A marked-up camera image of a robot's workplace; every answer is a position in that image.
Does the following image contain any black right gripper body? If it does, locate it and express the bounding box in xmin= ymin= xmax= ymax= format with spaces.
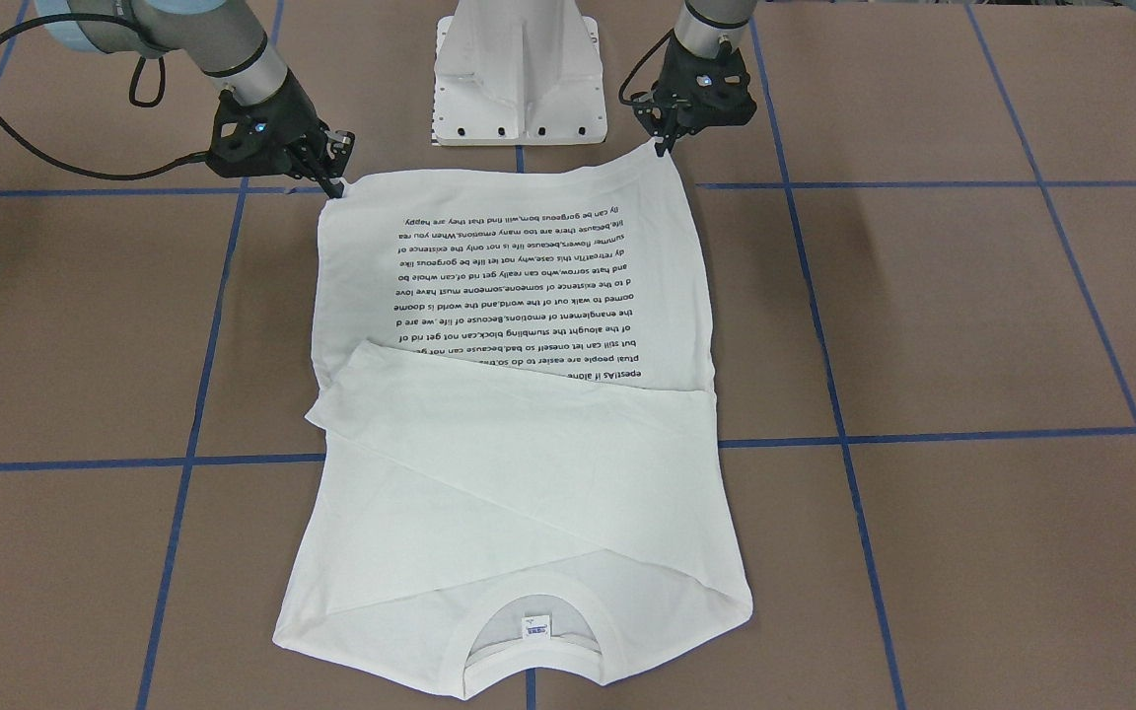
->
xmin=204 ymin=72 xmax=353 ymax=187

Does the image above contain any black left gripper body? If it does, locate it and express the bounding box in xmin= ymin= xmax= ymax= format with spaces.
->
xmin=634 ymin=35 xmax=755 ymax=139

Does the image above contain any white printed t-shirt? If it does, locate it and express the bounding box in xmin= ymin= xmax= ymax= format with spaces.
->
xmin=272 ymin=144 xmax=753 ymax=698

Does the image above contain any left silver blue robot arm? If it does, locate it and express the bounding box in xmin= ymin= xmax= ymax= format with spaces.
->
xmin=618 ymin=1 xmax=757 ymax=157

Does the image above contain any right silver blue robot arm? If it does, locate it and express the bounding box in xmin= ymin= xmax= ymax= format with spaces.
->
xmin=35 ymin=1 xmax=353 ymax=197

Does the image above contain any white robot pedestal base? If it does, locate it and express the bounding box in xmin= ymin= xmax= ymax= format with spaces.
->
xmin=431 ymin=1 xmax=607 ymax=147

